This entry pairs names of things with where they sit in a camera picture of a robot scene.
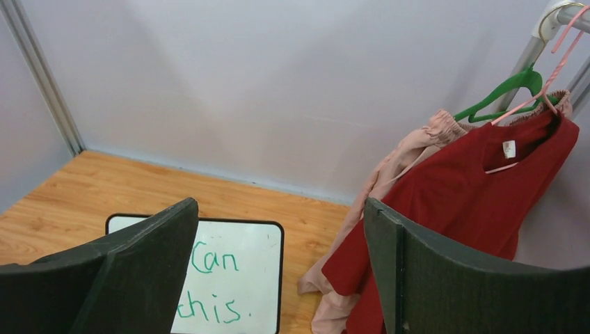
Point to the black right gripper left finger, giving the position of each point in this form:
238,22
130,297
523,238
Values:
128,281

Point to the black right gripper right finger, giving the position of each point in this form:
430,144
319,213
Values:
428,283

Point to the white whiteboard black frame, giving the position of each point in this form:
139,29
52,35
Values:
234,278

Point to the red shirt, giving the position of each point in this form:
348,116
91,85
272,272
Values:
436,254

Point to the pink garment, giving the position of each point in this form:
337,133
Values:
368,193

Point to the green clothes hanger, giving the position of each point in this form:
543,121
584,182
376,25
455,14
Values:
529,79

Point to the metal clothes rack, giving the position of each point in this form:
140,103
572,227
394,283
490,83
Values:
555,20

